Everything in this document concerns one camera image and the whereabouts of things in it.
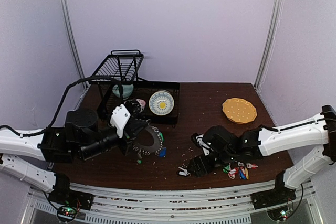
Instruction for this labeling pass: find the silver key with black head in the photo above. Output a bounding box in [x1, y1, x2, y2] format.
[177, 166, 191, 177]

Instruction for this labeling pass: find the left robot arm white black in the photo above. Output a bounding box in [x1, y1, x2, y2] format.
[1, 100, 162, 210]

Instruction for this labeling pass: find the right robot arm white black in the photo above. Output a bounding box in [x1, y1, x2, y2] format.
[178, 105, 335, 209]

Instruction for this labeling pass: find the green key tag on disc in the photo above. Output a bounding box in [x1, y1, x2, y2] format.
[159, 132, 164, 143]

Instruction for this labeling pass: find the pink patterned bowl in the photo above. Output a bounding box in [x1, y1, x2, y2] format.
[136, 99, 146, 112]

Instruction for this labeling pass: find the blue yellow patterned plate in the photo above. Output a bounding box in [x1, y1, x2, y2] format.
[149, 90, 175, 116]

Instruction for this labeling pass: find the green key tag in pile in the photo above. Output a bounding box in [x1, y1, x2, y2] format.
[223, 165, 230, 173]

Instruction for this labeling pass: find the red key tag in pile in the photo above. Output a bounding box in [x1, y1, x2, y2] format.
[228, 168, 239, 179]

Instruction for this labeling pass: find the blue key tag on disc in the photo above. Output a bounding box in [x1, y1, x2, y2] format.
[158, 147, 167, 157]

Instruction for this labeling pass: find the teal ceramic bowl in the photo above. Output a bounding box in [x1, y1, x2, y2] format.
[112, 84, 134, 100]

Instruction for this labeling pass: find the yellow key tag in pile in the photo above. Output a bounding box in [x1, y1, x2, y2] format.
[244, 168, 249, 179]

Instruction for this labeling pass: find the red headed silver key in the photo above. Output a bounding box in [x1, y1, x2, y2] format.
[246, 163, 259, 169]

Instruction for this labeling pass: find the yellow dotted plate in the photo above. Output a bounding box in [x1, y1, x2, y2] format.
[222, 98, 257, 124]

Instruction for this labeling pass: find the right circuit board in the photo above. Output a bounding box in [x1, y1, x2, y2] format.
[268, 207, 293, 222]

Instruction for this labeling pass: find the circuit board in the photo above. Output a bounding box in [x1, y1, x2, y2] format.
[56, 206, 78, 222]
[268, 207, 293, 222]

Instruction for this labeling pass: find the left circuit board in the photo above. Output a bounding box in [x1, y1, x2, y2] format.
[56, 206, 78, 222]

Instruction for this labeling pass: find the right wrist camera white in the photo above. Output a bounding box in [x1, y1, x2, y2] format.
[191, 133, 213, 156]

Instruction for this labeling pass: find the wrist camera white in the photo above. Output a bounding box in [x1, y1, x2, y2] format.
[110, 104, 131, 138]
[191, 133, 213, 156]

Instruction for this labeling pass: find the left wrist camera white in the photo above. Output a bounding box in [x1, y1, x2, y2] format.
[110, 104, 131, 138]

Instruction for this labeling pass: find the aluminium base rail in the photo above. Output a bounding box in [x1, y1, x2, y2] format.
[19, 180, 327, 223]

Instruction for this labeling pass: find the black wire dish rack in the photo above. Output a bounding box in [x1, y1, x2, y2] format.
[89, 49, 180, 127]

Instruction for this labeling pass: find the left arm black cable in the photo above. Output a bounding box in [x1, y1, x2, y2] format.
[0, 74, 124, 141]

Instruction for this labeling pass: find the right aluminium frame post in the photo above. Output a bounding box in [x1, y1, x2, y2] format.
[254, 0, 283, 92]

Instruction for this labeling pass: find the aluminium frame post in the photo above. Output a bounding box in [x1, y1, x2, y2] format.
[254, 0, 283, 92]
[60, 0, 85, 79]

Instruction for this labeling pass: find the left aluminium frame post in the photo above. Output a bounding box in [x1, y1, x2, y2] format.
[60, 0, 85, 79]

